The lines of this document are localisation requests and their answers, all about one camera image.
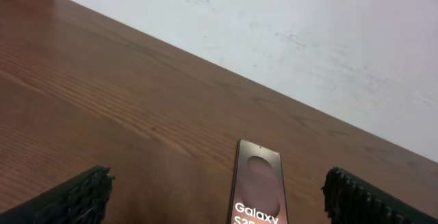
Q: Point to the Samsung Galaxy smartphone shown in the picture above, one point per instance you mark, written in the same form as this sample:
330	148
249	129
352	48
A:
258	192

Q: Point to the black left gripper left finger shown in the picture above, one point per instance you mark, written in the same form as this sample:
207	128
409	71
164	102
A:
79	200

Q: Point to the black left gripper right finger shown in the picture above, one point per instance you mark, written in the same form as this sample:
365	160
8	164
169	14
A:
350	200

